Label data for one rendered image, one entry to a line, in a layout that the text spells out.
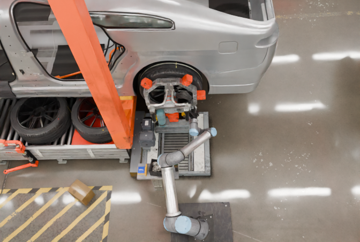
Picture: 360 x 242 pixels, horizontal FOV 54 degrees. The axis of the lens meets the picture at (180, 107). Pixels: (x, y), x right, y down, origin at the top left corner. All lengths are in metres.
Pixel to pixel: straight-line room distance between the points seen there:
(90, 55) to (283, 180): 2.61
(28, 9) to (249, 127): 3.26
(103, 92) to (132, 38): 0.57
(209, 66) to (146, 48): 0.63
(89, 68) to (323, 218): 2.85
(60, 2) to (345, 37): 4.33
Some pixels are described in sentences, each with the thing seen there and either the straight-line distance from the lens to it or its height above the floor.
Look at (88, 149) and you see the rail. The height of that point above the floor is 0.38.
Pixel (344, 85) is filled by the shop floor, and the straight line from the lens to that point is 5.12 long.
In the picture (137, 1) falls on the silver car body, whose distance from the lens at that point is 3.12.
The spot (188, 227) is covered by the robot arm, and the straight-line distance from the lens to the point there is 3.31.
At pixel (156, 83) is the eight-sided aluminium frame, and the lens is 3.46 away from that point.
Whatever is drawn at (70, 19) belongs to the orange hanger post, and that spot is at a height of 2.34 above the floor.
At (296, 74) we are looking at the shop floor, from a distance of 5.06.
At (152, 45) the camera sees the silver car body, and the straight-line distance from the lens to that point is 3.22.
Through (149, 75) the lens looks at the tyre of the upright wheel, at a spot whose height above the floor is 1.12.
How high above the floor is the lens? 3.84
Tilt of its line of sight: 56 degrees down
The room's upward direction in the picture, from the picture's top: 6 degrees counter-clockwise
